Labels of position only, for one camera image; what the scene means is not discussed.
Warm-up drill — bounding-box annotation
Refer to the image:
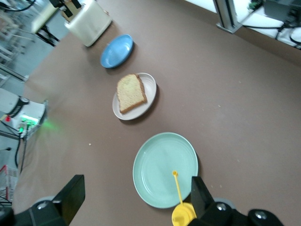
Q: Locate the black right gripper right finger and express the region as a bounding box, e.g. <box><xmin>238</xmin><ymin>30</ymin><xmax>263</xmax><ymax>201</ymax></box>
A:
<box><xmin>190</xmin><ymin>176</ymin><xmax>214</xmax><ymax>218</ymax></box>

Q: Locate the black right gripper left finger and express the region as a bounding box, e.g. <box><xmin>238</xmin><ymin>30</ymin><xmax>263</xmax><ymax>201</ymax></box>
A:
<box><xmin>52</xmin><ymin>174</ymin><xmax>86</xmax><ymax>226</ymax></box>

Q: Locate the yellow mustard squeeze bottle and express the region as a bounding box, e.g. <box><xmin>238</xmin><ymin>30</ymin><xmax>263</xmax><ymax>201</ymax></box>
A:
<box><xmin>171</xmin><ymin>170</ymin><xmax>198</xmax><ymax>226</ymax></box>

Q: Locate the light crust bread slice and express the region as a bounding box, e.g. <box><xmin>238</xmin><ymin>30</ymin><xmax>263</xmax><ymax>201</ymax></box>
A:
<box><xmin>116</xmin><ymin>73</ymin><xmax>148</xmax><ymax>114</ymax></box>

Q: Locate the green round plate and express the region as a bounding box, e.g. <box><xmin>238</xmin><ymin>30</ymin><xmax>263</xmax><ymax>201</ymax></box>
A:
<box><xmin>132</xmin><ymin>132</ymin><xmax>199</xmax><ymax>209</ymax></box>

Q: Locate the blue round plate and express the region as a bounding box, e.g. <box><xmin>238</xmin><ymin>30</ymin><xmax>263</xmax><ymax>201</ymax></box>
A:
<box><xmin>100</xmin><ymin>34</ymin><xmax>135</xmax><ymax>69</ymax></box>

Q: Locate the beige round plate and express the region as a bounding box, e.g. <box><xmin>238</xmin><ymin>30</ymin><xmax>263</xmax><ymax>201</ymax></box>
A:
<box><xmin>112</xmin><ymin>72</ymin><xmax>158</xmax><ymax>121</ymax></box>

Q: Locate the white two-slot toaster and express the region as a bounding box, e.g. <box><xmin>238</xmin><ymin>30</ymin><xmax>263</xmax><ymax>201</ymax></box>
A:
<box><xmin>64</xmin><ymin>0</ymin><xmax>113</xmax><ymax>48</ymax></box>

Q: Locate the black electronics box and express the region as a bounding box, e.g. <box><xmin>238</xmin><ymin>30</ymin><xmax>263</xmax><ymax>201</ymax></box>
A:
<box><xmin>263</xmin><ymin>0</ymin><xmax>298</xmax><ymax>17</ymax></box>

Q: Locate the black cable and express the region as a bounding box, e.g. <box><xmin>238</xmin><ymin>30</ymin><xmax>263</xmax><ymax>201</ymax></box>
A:
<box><xmin>275</xmin><ymin>22</ymin><xmax>301</xmax><ymax>50</ymax></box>

